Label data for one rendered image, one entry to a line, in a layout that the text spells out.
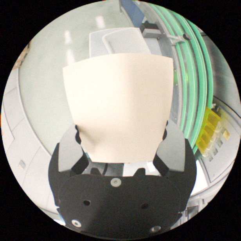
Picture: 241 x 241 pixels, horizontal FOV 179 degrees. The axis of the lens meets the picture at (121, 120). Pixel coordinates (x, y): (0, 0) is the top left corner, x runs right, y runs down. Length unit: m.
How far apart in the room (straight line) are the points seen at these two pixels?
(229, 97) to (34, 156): 3.92
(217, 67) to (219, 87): 0.13
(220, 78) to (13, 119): 3.81
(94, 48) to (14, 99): 3.24
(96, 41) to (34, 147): 3.34
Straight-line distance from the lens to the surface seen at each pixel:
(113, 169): 0.46
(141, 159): 0.16
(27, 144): 3.33
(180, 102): 0.43
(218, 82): 0.61
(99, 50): 0.50
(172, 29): 0.44
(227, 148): 0.60
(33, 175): 3.49
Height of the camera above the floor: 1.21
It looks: 60 degrees down
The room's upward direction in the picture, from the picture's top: 177 degrees counter-clockwise
